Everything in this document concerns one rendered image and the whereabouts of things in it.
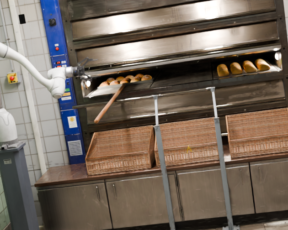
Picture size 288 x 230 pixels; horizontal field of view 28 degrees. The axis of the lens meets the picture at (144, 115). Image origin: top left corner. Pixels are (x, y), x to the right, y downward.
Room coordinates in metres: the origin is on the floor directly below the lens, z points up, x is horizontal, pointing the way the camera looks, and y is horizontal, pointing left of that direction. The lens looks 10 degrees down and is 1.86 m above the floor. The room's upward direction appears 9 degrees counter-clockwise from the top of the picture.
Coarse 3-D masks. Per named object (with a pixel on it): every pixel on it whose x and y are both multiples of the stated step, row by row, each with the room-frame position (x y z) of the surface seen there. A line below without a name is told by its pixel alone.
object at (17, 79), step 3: (15, 72) 5.22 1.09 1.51; (18, 72) 5.26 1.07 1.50; (9, 75) 5.22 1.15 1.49; (12, 75) 5.22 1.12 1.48; (18, 75) 5.25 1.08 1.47; (9, 78) 5.22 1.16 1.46; (15, 78) 5.22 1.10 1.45; (18, 78) 5.23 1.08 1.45; (9, 81) 5.23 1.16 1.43; (12, 81) 5.22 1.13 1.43; (15, 81) 5.22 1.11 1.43; (18, 81) 5.22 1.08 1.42
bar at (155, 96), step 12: (144, 96) 4.77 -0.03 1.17; (156, 96) 4.74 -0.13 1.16; (72, 108) 4.85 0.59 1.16; (156, 108) 4.67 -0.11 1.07; (156, 120) 4.58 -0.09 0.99; (216, 120) 4.46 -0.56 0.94; (156, 132) 4.53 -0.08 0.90; (216, 132) 4.46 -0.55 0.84; (168, 192) 4.52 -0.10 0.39; (228, 192) 4.46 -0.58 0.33; (168, 204) 4.52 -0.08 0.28; (228, 204) 4.46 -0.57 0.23; (168, 216) 4.53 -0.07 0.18; (228, 216) 4.46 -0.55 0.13; (228, 228) 4.50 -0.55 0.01
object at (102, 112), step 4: (124, 84) 5.53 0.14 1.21; (120, 88) 5.27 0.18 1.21; (116, 92) 5.04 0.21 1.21; (116, 96) 4.86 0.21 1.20; (112, 100) 4.63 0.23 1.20; (108, 104) 4.44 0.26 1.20; (104, 108) 4.26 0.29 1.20; (104, 112) 4.15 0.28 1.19; (100, 116) 3.97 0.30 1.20; (96, 120) 3.84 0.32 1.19
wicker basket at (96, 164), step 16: (128, 128) 5.12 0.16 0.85; (144, 128) 5.10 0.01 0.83; (96, 144) 5.15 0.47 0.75; (112, 144) 5.12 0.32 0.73; (128, 144) 5.09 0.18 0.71; (144, 144) 5.06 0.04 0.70; (96, 160) 4.71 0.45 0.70; (112, 160) 4.69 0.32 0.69; (128, 160) 4.66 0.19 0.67; (144, 160) 4.64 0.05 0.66
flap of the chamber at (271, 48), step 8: (256, 48) 4.86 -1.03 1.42; (264, 48) 4.85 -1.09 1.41; (272, 48) 4.84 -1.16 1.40; (208, 56) 4.91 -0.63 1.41; (216, 56) 4.90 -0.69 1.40; (224, 56) 4.94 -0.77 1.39; (232, 56) 5.03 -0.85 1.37; (144, 64) 4.99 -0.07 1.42; (152, 64) 4.98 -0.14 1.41; (160, 64) 4.96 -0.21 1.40; (168, 64) 5.02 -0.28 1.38; (176, 64) 5.12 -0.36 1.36; (96, 72) 5.04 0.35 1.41; (104, 72) 5.03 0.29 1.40; (112, 72) 5.06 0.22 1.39; (120, 72) 5.16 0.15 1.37
